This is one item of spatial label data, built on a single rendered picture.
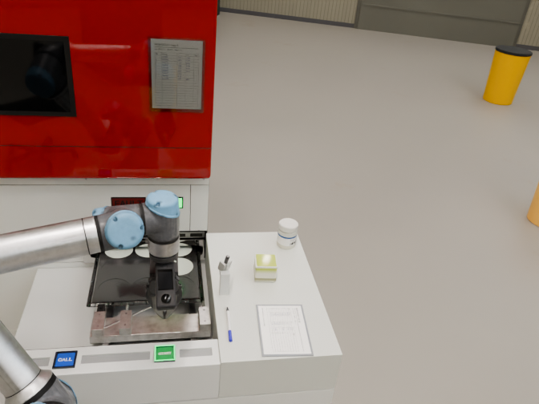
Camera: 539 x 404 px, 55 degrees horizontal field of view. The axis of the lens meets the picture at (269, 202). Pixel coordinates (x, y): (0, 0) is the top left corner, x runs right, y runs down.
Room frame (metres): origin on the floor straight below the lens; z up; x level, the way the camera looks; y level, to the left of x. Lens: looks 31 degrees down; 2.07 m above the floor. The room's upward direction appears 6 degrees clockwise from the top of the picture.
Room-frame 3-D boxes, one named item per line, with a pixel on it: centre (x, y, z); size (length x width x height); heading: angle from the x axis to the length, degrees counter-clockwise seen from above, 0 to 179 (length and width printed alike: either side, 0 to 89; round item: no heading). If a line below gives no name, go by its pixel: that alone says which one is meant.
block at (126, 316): (1.16, 0.40, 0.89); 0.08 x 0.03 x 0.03; 13
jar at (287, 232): (1.57, -0.08, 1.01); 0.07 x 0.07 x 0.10
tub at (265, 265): (1.37, -0.01, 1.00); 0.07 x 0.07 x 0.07; 8
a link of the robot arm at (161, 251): (1.00, 0.25, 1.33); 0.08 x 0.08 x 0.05
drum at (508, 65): (6.83, -2.91, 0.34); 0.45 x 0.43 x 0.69; 86
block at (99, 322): (1.14, 0.48, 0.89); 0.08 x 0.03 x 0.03; 13
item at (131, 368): (0.96, 0.36, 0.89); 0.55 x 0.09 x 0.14; 103
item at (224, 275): (1.28, 0.12, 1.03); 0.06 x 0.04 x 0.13; 13
